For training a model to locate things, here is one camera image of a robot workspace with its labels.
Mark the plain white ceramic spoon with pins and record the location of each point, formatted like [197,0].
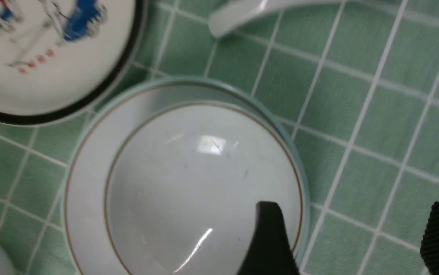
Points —
[235,15]

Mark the illustrated black-rimmed plate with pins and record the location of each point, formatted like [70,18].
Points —
[60,57]

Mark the green checkered tablecloth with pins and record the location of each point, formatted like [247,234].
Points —
[356,85]

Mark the pale blue bowl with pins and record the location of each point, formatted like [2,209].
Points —
[182,192]

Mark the pale blue plate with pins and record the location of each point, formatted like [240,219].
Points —
[84,196]

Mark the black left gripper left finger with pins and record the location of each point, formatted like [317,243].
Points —
[269,251]

